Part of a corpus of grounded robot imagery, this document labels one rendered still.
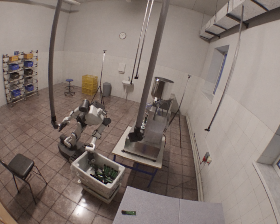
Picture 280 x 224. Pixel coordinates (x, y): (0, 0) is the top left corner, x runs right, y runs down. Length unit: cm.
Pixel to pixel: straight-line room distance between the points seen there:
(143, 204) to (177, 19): 556
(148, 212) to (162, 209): 16
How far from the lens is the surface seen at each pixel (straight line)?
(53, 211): 229
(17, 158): 223
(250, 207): 175
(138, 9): 583
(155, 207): 148
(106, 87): 557
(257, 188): 170
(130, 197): 147
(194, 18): 564
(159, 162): 188
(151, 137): 167
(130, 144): 174
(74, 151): 268
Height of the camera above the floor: 207
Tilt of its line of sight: 25 degrees down
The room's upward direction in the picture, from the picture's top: 13 degrees clockwise
